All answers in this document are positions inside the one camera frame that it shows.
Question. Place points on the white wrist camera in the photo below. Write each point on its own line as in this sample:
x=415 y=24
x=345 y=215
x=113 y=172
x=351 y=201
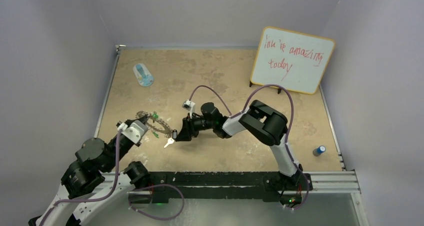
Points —
x=132 y=130
x=190 y=106

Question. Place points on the white tag key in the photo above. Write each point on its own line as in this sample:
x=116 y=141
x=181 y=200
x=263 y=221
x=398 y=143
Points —
x=169 y=142

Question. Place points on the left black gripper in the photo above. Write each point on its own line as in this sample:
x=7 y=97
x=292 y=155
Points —
x=142 y=119

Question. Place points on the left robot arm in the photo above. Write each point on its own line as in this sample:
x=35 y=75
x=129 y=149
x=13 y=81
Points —
x=95 y=180

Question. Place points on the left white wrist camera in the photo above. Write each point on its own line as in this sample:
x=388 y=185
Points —
x=132 y=130

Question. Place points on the blue white blister package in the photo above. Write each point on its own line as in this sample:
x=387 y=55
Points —
x=143 y=75

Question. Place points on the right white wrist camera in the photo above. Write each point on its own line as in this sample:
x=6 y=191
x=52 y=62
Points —
x=190 y=106

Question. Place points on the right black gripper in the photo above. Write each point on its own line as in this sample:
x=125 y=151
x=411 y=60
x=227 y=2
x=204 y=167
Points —
x=185 y=134

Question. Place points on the blue cap stamp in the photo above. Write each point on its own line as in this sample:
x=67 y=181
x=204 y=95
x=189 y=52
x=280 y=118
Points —
x=319 y=151

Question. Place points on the whiteboard with yellow frame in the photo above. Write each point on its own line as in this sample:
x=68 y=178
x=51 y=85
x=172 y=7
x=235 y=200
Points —
x=293 y=60

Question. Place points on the black tag key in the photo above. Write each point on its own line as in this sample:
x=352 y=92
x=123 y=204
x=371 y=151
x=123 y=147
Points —
x=174 y=134

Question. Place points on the black base beam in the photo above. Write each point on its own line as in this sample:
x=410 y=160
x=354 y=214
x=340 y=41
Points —
x=268 y=186

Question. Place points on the metal disc with keyrings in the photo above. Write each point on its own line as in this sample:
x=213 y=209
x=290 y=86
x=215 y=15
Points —
x=158 y=126

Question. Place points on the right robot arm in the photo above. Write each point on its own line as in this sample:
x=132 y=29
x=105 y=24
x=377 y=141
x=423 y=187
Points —
x=263 y=122

